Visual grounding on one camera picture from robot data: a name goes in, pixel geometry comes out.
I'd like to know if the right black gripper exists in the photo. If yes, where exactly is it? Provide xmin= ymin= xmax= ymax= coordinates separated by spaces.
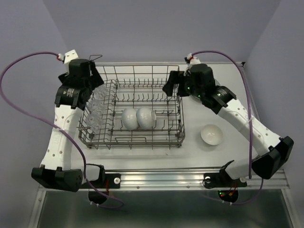
xmin=162 ymin=70 xmax=204 ymax=99

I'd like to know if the light green flower plate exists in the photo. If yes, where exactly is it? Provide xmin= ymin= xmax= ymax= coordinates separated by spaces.
xmin=191 ymin=79 xmax=220 ymax=102

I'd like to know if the white ribbed bowl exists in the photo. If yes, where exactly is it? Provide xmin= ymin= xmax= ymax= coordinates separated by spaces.
xmin=122 ymin=108 xmax=139 ymax=131
xmin=200 ymin=124 xmax=224 ymax=146
xmin=136 ymin=107 xmax=156 ymax=130

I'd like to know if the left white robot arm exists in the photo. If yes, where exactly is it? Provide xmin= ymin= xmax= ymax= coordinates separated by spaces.
xmin=31 ymin=59 xmax=104 ymax=192

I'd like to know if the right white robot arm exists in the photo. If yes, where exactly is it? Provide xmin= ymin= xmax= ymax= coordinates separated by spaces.
xmin=162 ymin=63 xmax=294 ymax=187

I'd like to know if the clear glass cup middle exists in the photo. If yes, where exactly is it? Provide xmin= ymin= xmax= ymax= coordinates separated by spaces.
xmin=88 ymin=99 xmax=105 ymax=115

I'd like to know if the clear glass cup front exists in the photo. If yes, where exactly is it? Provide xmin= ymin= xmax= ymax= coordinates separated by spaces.
xmin=85 ymin=114 xmax=103 ymax=131

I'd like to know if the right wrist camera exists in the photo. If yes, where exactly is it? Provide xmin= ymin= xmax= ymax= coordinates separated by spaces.
xmin=184 ymin=53 xmax=201 ymax=69

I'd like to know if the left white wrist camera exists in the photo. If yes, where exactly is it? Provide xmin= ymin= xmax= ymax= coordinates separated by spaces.
xmin=57 ymin=49 xmax=79 ymax=65

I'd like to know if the grey wire dish rack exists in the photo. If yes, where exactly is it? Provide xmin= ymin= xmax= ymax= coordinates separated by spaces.
xmin=78 ymin=63 xmax=185 ymax=149

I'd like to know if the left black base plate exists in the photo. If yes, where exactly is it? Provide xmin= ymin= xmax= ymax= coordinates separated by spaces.
xmin=72 ymin=172 xmax=121 ymax=189

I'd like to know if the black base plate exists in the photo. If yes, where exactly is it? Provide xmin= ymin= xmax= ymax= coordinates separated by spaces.
xmin=72 ymin=172 xmax=121 ymax=189
xmin=202 ymin=172 xmax=247 ymax=189

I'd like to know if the aluminium mounting rail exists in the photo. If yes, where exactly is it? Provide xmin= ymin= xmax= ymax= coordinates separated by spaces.
xmin=105 ymin=169 xmax=289 ymax=191

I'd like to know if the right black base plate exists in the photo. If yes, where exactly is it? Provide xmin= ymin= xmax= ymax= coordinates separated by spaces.
xmin=202 ymin=172 xmax=247 ymax=189

